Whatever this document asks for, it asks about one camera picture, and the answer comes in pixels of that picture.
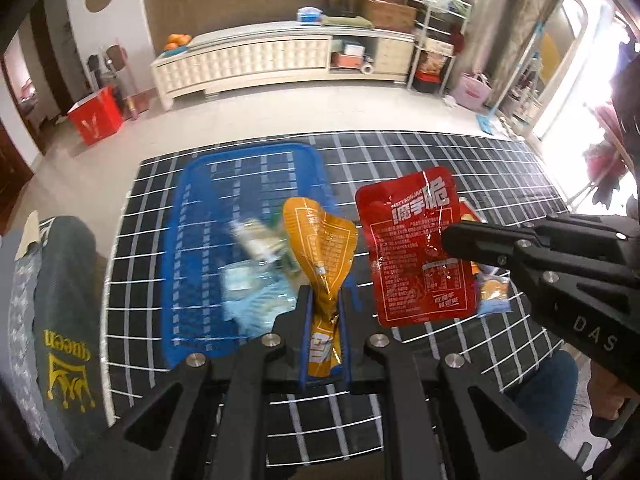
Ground orange-yellow snack pouch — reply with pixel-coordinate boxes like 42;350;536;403
282;197;358;378

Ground wooden box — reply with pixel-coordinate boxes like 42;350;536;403
361;0;416;34

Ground pink tote bag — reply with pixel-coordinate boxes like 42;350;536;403
450;73;491;112

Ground yellow blue snack packet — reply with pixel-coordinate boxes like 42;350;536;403
472;262;511;316

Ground white TV cabinet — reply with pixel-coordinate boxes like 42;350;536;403
151;21;414;110

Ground red white yellow snack pack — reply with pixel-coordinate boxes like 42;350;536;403
459;197;486;222

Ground blue plastic basket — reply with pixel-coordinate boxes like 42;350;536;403
160;142;336;366

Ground white metal shelf rack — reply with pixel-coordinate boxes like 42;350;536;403
405;0;472;96

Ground oranges on plate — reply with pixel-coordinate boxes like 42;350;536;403
163;34;192;52

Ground light blue snack packet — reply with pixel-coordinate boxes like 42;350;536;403
219;260;297;339

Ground red snack pouch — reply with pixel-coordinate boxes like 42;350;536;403
355;167;477;327

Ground dark queen print cushion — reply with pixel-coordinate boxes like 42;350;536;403
1;216;107;466

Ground red paper bag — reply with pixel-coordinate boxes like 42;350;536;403
67;87;122;146

